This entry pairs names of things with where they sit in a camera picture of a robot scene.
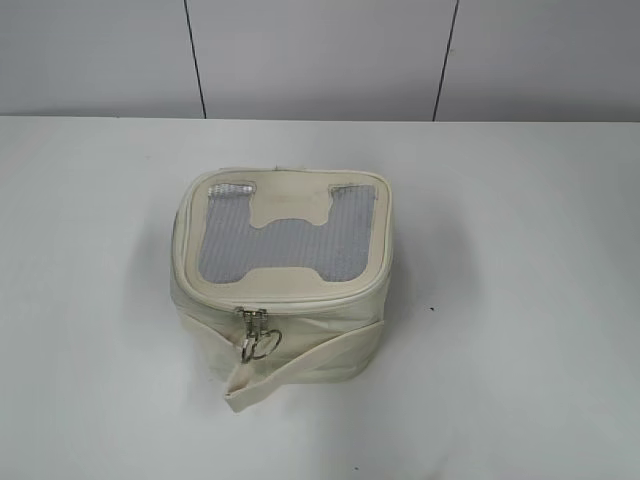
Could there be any cream zippered bag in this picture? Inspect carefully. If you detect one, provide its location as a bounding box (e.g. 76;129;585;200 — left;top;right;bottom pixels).
170;168;393;412

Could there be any silver zipper pull with ring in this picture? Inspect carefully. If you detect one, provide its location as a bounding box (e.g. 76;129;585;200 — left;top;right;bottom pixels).
236;307;264;364

